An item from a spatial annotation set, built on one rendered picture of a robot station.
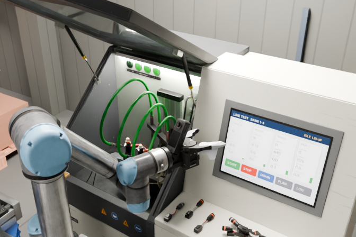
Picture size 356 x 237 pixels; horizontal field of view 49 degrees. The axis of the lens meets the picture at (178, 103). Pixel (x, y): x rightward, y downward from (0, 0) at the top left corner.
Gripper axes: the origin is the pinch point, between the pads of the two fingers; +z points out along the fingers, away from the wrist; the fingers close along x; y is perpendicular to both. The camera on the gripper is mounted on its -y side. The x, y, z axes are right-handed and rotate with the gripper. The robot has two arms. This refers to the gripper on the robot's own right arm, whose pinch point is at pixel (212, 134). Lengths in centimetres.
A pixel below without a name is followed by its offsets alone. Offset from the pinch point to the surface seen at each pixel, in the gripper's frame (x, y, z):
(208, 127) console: -26.1, 11.5, 18.1
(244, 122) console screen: -11.5, 6.8, 25.2
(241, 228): 2.2, 43.3, 10.6
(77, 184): -69, 42, -30
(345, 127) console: 22.4, 2.3, 42.0
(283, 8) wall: -103, -18, 147
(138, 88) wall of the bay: -89, 9, 18
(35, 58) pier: -328, 34, 19
